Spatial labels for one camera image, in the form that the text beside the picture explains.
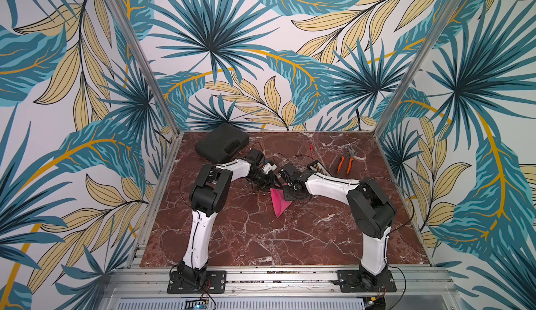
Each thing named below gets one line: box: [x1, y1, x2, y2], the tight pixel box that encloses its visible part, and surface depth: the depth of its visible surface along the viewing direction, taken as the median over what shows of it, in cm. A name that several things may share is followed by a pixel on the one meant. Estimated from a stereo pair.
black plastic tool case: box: [195, 122, 250, 165], surface depth 110 cm
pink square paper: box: [270, 187, 293, 218], surface depth 91 cm
